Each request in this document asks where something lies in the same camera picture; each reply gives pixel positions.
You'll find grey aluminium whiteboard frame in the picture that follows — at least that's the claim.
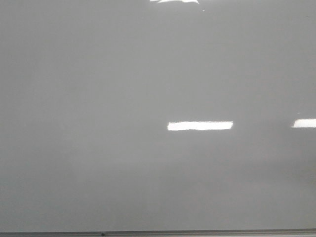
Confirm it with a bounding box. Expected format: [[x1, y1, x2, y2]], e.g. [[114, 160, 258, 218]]
[[0, 228, 316, 237]]

